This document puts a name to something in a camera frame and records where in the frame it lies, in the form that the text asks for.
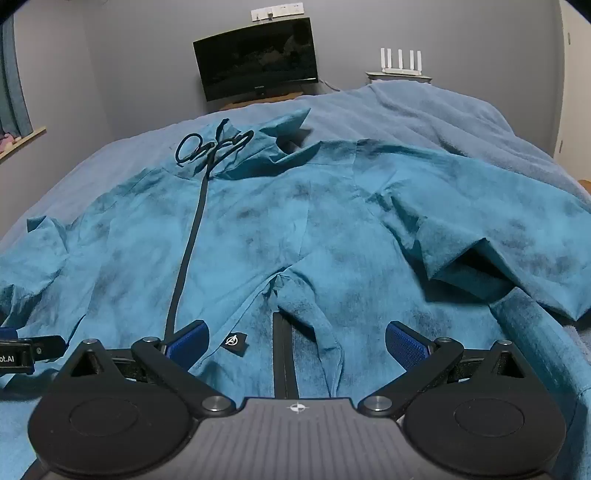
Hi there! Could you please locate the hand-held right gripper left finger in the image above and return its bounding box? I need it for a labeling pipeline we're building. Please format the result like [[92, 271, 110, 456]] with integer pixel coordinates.
[[53, 320, 236, 419]]

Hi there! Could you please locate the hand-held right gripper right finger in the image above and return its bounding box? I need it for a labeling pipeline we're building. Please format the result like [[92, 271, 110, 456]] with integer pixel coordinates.
[[358, 320, 539, 421]]

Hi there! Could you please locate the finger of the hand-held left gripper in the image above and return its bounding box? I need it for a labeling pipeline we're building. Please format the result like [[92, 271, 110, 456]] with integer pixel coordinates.
[[0, 326, 66, 361]]

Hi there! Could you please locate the teal zip jacket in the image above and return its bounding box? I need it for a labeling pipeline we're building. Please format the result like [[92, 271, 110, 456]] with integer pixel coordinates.
[[0, 108, 591, 480]]

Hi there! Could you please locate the wooden window sill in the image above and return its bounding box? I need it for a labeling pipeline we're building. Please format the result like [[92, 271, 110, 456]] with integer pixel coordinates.
[[0, 127, 47, 160]]

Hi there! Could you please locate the light blue fleece blanket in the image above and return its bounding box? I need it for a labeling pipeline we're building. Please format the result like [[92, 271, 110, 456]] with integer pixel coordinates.
[[0, 80, 591, 480]]

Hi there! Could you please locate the wooden television table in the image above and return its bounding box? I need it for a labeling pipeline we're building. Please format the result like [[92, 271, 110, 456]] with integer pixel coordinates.
[[219, 90, 305, 112]]

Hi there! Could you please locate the blue window curtain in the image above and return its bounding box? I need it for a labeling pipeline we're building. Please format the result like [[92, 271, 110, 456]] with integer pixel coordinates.
[[0, 18, 36, 137]]

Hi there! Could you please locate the white antenna router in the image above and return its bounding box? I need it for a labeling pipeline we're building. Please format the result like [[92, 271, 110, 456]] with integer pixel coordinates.
[[379, 47, 423, 75]]

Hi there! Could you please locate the black flat screen television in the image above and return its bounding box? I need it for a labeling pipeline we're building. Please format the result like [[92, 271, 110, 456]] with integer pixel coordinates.
[[193, 16, 320, 103]]

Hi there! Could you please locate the white door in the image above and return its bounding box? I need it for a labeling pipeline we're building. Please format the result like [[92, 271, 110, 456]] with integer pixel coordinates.
[[556, 0, 591, 182]]

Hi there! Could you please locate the white wall power strip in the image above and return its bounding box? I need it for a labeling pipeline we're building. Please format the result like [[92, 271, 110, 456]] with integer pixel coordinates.
[[250, 2, 305, 22]]

